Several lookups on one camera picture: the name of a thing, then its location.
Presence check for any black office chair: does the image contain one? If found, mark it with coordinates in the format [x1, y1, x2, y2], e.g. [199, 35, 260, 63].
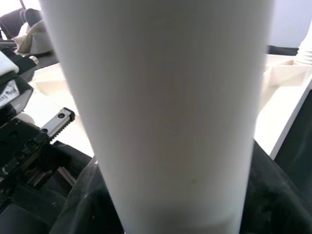
[0, 7, 44, 39]

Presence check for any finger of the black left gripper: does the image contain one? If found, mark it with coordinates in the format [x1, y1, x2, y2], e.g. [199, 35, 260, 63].
[52, 140, 95, 181]

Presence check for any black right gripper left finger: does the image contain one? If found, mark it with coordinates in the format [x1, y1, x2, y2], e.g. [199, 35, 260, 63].
[48, 156, 125, 234]

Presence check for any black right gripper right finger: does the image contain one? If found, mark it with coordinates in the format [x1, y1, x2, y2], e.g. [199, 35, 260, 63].
[240, 140, 312, 234]

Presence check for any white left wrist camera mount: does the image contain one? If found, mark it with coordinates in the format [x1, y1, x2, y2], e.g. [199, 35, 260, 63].
[0, 50, 20, 77]

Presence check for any white plastic table leg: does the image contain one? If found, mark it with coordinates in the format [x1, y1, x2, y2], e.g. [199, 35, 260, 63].
[39, 0, 269, 234]
[295, 31, 312, 66]

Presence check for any beige cloth pile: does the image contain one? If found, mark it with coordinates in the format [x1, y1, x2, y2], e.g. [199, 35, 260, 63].
[13, 20, 53, 55]

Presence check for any white plastic table top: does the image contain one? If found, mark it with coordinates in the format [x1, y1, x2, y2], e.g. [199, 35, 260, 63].
[26, 54, 312, 159]

